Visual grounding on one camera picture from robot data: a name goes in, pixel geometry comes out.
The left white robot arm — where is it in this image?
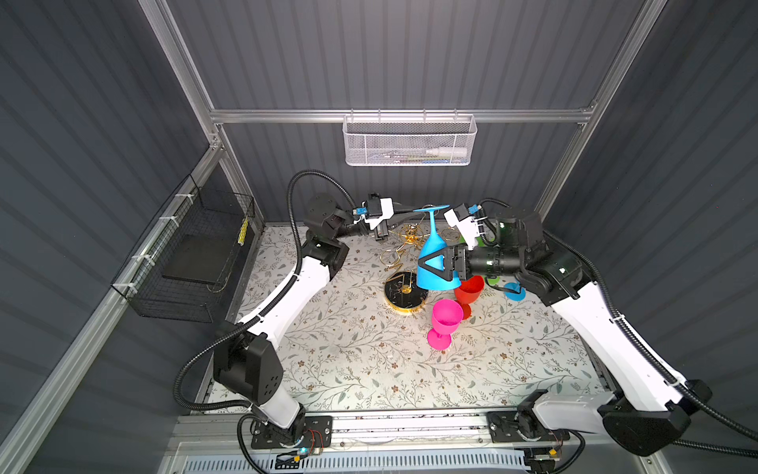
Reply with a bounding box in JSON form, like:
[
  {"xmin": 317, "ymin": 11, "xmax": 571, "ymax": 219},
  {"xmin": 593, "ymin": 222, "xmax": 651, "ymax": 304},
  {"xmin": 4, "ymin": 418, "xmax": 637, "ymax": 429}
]
[{"xmin": 213, "ymin": 194, "xmax": 395, "ymax": 438}]

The floral table mat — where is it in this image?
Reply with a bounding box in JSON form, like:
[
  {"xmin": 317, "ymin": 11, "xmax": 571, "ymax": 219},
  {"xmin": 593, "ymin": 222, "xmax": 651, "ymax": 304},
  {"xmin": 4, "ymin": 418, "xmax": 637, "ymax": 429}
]
[{"xmin": 200, "ymin": 221, "xmax": 611, "ymax": 414}]

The black wire wall basket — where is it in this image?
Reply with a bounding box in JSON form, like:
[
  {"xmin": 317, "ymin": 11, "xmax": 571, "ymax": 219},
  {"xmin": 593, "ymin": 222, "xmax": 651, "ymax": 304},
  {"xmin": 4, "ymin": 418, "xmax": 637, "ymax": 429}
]
[{"xmin": 112, "ymin": 178, "xmax": 257, "ymax": 323}]

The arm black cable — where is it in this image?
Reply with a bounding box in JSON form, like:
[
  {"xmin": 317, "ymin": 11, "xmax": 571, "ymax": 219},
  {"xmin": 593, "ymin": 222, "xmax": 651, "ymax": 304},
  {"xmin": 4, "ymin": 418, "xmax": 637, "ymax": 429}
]
[
  {"xmin": 173, "ymin": 170, "xmax": 362, "ymax": 474},
  {"xmin": 478, "ymin": 197, "xmax": 758, "ymax": 460}
]

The white marker in basket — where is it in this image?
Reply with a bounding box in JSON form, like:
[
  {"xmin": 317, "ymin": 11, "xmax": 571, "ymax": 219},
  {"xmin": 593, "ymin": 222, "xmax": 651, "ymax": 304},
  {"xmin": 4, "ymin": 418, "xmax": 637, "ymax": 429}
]
[{"xmin": 426, "ymin": 147, "xmax": 470, "ymax": 160}]

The pink wine glass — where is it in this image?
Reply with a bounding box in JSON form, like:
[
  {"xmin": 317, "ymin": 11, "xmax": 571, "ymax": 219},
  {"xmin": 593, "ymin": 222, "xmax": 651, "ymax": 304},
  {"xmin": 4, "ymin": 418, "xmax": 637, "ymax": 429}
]
[{"xmin": 428, "ymin": 299, "xmax": 464, "ymax": 351}]

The gold wire glass rack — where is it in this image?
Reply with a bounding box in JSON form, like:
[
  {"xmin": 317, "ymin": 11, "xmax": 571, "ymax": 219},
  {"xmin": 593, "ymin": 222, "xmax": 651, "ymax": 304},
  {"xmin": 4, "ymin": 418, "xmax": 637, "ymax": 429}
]
[{"xmin": 379, "ymin": 217, "xmax": 430, "ymax": 315}]

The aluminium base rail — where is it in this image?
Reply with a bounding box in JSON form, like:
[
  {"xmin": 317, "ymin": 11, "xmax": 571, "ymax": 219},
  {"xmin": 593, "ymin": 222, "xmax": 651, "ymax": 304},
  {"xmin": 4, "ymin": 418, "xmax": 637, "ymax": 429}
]
[{"xmin": 157, "ymin": 408, "xmax": 641, "ymax": 473}]

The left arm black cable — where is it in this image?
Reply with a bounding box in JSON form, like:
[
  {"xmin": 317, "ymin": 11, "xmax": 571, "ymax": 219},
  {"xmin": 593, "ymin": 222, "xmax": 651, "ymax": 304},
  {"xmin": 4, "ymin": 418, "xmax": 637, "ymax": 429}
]
[{"xmin": 173, "ymin": 170, "xmax": 362, "ymax": 474}]

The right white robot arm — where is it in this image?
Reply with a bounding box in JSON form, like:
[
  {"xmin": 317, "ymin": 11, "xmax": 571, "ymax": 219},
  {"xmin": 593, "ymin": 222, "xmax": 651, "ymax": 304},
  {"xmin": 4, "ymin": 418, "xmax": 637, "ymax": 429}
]
[{"xmin": 418, "ymin": 205, "xmax": 711, "ymax": 456}]

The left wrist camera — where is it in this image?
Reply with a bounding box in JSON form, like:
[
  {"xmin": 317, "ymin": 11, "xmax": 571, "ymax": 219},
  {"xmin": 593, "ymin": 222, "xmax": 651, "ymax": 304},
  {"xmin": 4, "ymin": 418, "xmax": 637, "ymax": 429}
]
[{"xmin": 356, "ymin": 195, "xmax": 394, "ymax": 224}]

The white mesh wall basket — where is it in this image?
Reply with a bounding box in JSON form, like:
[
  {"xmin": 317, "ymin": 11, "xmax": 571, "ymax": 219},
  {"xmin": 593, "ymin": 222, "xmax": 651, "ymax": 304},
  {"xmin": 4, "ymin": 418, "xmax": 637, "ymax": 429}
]
[{"xmin": 341, "ymin": 113, "xmax": 478, "ymax": 167}]

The red wine glass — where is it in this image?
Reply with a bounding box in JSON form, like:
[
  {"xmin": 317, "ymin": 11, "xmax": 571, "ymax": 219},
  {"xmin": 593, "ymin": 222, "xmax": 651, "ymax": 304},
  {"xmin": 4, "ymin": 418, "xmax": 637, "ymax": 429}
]
[{"xmin": 454, "ymin": 276, "xmax": 485, "ymax": 320}]

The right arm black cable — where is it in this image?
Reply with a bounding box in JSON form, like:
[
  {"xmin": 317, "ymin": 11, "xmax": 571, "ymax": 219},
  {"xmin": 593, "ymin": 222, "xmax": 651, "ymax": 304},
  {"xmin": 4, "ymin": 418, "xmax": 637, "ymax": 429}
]
[{"xmin": 478, "ymin": 197, "xmax": 758, "ymax": 460}]

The blue wine glass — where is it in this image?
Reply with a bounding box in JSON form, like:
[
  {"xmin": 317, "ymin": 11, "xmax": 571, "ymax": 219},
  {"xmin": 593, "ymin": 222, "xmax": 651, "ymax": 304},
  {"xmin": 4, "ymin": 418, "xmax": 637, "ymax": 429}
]
[
  {"xmin": 503, "ymin": 282, "xmax": 527, "ymax": 301},
  {"xmin": 415, "ymin": 205, "xmax": 461, "ymax": 292}
]

